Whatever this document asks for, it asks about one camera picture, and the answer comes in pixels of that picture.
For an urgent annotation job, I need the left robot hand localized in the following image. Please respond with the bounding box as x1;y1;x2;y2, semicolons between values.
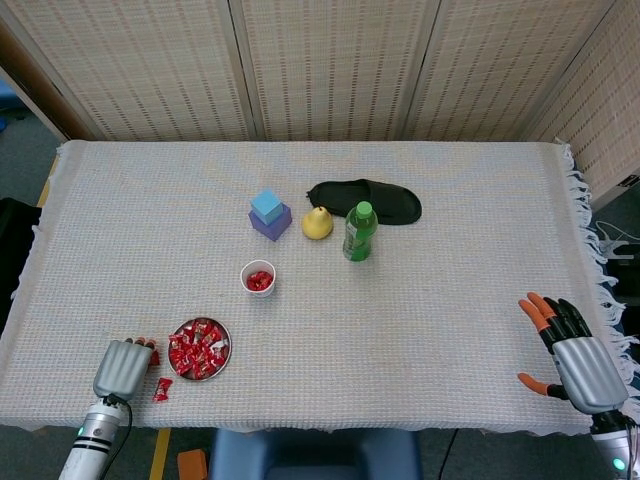
92;337;157;402

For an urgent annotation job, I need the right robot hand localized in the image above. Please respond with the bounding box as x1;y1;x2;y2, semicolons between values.
517;292;630;415

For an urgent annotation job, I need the round metal plate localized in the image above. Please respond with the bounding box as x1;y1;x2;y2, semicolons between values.
167;317;233;381

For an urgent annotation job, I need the orange block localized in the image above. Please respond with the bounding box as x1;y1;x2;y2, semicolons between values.
177;448;209;480

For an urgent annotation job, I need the white paper cup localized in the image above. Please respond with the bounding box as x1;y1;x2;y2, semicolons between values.
239;259;277;299

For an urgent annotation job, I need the white woven tablecloth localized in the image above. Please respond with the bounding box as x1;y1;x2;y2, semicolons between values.
0;139;639;437

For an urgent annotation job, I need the purple foam cube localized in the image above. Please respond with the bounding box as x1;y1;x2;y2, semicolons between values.
248;202;294;243

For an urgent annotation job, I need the light blue foam cube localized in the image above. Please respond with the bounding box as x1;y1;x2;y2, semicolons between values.
249;188;285;225

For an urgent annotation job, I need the yellow pear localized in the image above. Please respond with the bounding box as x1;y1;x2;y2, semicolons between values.
300;204;335;241

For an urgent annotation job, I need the black slipper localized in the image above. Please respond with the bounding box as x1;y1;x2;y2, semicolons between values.
305;178;424;226

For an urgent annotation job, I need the woven folding screen panel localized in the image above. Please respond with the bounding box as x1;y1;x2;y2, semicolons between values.
404;0;621;142
524;0;640;201
0;0;259;142
229;0;442;142

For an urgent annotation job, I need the green drink bottle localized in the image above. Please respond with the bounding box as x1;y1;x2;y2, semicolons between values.
342;200;379;263

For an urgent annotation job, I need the blue plastic bin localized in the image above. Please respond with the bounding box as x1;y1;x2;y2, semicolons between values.
0;79;21;132

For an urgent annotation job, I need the brown wooden screen panel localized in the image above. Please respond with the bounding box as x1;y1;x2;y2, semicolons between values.
0;14;86;142

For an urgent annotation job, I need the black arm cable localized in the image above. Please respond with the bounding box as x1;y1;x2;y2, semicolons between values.
99;393;134;480

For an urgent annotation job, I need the black floor cable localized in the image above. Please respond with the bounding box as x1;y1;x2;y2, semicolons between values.
438;428;460;480

